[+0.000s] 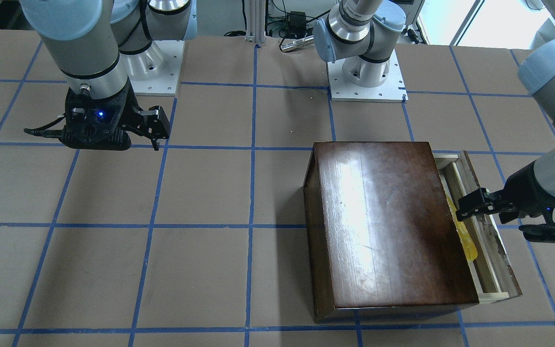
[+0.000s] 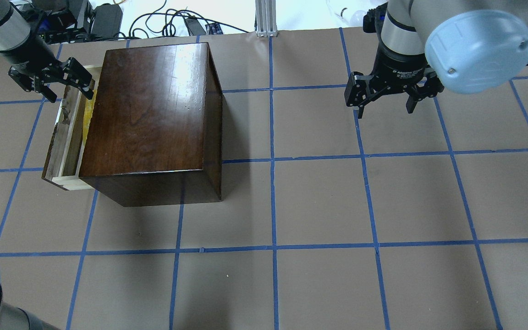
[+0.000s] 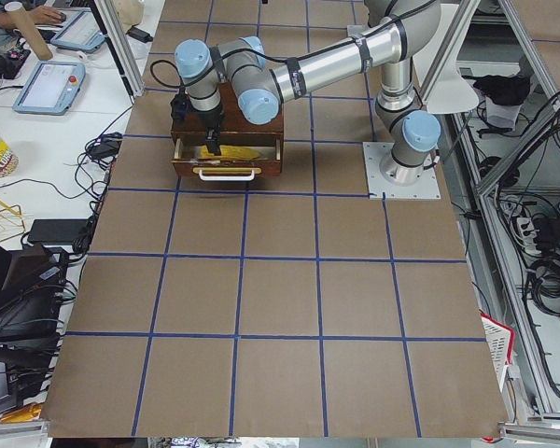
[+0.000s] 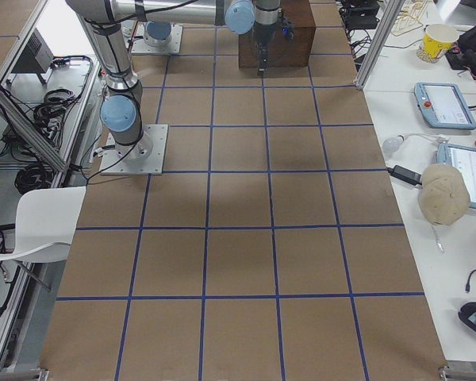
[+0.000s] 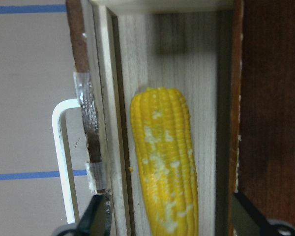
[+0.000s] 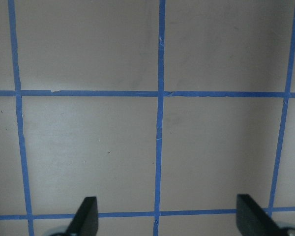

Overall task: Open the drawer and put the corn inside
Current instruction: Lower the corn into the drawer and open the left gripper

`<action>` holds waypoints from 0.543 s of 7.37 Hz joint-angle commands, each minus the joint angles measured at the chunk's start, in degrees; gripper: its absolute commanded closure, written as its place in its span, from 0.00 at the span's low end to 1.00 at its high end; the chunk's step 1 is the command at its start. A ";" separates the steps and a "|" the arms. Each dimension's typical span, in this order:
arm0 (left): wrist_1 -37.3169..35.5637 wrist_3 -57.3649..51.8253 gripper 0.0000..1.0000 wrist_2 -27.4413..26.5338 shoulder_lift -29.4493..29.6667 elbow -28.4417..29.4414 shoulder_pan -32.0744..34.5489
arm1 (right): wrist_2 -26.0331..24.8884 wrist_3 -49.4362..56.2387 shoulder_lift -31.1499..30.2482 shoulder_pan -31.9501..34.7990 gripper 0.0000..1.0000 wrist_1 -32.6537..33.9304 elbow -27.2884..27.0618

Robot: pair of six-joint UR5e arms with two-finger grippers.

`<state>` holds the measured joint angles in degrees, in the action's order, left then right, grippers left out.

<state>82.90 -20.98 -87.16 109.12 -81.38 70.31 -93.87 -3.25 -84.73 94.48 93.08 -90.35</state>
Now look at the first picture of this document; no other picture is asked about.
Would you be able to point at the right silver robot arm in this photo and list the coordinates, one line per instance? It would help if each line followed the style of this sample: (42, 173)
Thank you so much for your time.
(105, 49)

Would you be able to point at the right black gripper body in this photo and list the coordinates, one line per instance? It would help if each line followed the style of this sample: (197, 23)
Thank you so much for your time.
(132, 112)

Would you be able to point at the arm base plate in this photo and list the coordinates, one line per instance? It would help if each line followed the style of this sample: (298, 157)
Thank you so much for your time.
(355, 80)
(157, 70)

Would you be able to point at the dark wooden drawer cabinet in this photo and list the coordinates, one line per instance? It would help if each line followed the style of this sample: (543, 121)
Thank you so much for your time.
(382, 241)

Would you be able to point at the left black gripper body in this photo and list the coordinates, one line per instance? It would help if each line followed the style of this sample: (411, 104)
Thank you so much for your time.
(524, 190)

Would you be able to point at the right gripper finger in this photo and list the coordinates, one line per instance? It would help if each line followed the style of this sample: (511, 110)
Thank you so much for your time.
(152, 124)

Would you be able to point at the yellow corn cob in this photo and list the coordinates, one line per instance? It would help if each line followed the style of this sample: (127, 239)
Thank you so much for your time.
(467, 243)

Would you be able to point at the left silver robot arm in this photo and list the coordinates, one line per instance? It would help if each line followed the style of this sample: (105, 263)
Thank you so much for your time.
(367, 31)

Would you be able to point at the wooden drawer with handle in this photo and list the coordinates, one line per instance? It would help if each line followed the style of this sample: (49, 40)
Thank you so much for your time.
(489, 264)

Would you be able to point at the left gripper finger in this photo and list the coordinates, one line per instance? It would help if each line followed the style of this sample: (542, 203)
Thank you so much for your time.
(482, 201)

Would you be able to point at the aluminium frame post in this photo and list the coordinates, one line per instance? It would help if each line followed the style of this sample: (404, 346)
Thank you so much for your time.
(255, 21)

